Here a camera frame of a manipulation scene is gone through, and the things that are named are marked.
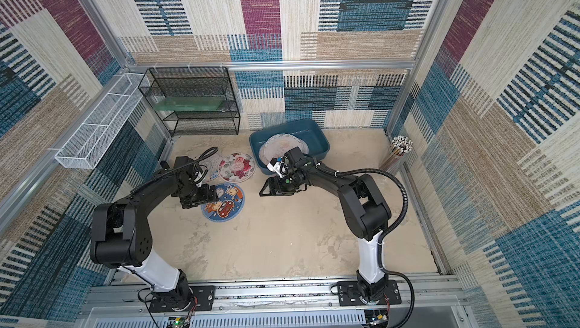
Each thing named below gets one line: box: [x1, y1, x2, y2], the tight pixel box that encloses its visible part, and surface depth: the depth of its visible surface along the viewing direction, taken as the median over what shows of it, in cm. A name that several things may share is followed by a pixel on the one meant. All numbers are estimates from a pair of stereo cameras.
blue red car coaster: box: [200, 182, 246, 223], surface depth 96 cm
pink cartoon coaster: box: [258, 133, 310, 166], surface depth 114 cm
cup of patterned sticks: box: [379, 135, 414, 175], surface depth 93 cm
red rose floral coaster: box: [217, 151, 257, 184], surface depth 109 cm
